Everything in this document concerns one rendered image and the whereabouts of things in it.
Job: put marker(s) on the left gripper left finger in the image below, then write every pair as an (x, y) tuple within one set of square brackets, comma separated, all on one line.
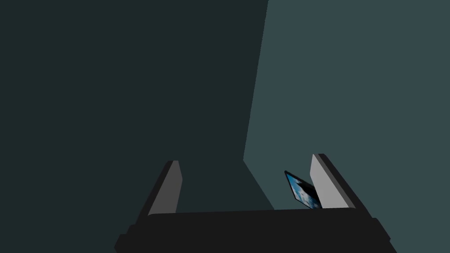
[(165, 193)]

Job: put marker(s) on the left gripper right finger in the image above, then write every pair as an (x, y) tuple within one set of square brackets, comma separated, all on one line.
[(330, 186)]

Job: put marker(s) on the blue framed wall picture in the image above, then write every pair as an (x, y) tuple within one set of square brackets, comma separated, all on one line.
[(303, 192)]

